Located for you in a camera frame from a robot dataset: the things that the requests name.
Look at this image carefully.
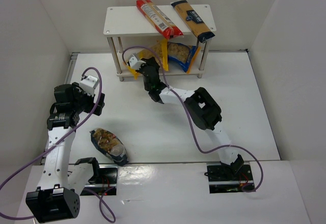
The yellow macaroni bag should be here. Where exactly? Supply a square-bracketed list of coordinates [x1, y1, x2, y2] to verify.
[122, 39, 169, 80]

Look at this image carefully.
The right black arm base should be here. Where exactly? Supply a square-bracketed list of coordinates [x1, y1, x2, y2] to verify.
[204, 164, 255, 194]

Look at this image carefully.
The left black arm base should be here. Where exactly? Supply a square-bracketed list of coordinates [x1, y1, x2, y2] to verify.
[81, 164, 118, 196]

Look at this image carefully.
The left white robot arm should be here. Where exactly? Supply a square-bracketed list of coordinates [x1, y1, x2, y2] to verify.
[25, 78, 105, 223]

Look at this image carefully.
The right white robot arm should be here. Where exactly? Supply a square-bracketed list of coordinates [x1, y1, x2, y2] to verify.
[129, 58, 244, 175]

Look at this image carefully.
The dark mixed pasta bag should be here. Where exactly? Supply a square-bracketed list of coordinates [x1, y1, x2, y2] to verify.
[90, 128, 129, 166]

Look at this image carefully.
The blue yellow pasta bag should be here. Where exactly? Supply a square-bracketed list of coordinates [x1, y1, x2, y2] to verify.
[167, 42, 201, 74]

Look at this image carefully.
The white two-tier shelf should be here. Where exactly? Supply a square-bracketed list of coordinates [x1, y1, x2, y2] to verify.
[103, 5, 211, 81]

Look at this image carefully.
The red spaghetti package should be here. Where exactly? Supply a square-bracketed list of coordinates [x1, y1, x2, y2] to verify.
[136, 0, 183, 40]

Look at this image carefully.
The tan and blue spaghetti package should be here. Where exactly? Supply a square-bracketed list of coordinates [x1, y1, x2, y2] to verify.
[171, 0, 215, 43]

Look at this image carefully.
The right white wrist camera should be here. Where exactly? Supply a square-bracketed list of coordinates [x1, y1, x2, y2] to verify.
[127, 54, 146, 71]

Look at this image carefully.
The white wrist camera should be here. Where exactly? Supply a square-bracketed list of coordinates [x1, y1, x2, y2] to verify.
[127, 54, 146, 71]
[79, 75, 99, 96]

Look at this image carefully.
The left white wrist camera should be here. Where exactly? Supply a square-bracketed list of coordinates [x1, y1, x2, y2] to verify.
[79, 75, 99, 96]

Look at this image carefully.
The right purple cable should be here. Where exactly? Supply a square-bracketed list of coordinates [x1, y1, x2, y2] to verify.
[122, 46, 264, 192]

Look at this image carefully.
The purple cable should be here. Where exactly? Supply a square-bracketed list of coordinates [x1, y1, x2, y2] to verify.
[122, 46, 264, 192]
[0, 67, 116, 223]

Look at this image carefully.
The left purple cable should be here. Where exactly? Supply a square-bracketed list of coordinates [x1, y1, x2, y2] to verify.
[0, 67, 116, 223]

